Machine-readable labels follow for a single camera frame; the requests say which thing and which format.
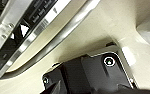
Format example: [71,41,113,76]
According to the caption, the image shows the stainless steel dishwasher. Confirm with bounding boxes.
[0,0,102,88]

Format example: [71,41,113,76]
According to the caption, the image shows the steel bar handle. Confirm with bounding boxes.
[0,0,102,80]

